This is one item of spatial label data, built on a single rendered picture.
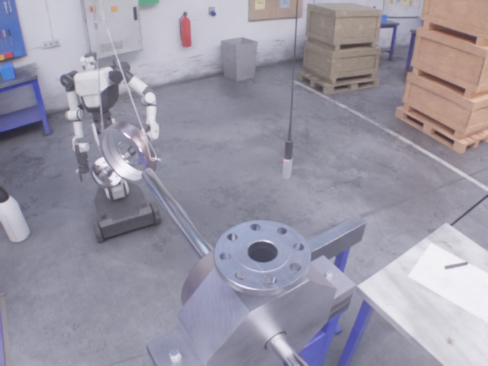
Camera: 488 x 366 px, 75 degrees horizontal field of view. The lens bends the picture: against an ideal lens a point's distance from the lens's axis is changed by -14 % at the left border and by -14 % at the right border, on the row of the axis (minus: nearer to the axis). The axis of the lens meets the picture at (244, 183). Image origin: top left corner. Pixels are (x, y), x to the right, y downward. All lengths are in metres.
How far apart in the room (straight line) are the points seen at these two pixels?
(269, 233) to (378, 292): 0.77
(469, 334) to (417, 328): 0.23
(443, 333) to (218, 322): 0.98
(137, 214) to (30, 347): 1.35
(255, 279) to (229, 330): 0.17
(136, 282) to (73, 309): 0.51
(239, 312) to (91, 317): 1.86
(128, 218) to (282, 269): 2.29
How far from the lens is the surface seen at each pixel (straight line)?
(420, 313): 1.68
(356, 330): 1.93
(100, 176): 2.34
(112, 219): 3.13
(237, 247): 1.00
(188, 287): 1.22
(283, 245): 1.00
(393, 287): 1.72
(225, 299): 1.03
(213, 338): 1.04
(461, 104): 4.93
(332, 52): 5.81
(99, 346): 2.60
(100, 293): 2.86
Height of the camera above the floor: 2.13
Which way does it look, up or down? 35 degrees down
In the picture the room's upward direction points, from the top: straight up
